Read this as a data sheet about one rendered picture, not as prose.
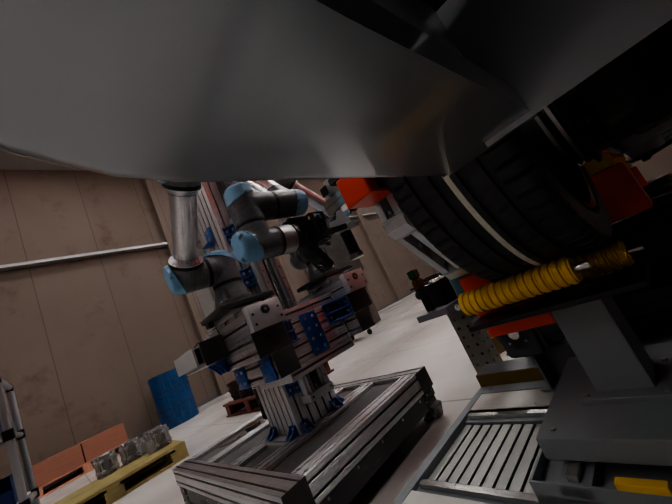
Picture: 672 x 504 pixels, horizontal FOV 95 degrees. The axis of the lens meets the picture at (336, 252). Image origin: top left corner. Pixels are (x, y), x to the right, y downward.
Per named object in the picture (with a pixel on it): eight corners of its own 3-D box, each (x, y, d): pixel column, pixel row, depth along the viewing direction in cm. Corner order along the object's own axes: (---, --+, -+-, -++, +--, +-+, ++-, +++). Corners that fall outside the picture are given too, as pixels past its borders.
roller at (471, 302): (596, 281, 56) (578, 252, 57) (456, 322, 77) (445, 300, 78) (599, 273, 60) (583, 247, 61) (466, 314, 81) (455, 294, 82)
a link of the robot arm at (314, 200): (277, 161, 166) (353, 207, 177) (272, 173, 175) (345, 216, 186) (268, 175, 160) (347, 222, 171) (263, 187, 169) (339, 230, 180)
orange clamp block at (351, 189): (396, 189, 68) (371, 191, 61) (372, 207, 73) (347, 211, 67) (382, 162, 69) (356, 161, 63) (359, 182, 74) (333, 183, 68)
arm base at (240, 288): (211, 316, 123) (203, 294, 124) (245, 305, 133) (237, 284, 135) (225, 305, 112) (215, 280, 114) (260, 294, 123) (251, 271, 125)
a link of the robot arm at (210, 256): (246, 274, 124) (234, 244, 127) (213, 283, 115) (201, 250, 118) (236, 284, 133) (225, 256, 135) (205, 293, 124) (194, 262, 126)
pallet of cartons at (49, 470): (126, 446, 596) (119, 423, 605) (134, 447, 532) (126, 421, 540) (30, 498, 501) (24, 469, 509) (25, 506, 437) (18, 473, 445)
